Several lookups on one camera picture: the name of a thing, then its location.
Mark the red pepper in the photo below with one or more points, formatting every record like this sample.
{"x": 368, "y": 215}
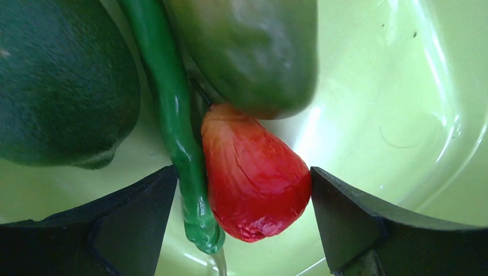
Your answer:
{"x": 257, "y": 185}

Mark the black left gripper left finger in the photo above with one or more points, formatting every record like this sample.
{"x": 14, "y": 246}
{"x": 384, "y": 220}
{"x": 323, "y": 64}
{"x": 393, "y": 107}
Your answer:
{"x": 118, "y": 234}

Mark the green chili pepper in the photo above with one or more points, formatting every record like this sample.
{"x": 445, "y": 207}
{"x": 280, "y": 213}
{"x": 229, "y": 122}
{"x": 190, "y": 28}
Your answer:
{"x": 167, "y": 77}

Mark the dark green avocado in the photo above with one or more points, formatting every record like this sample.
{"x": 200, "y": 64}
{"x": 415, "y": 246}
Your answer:
{"x": 70, "y": 91}

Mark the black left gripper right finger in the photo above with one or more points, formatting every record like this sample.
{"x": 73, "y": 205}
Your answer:
{"x": 362, "y": 234}

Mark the green plastic food tray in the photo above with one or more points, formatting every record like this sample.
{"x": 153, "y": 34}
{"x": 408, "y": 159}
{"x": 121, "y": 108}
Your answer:
{"x": 400, "y": 112}

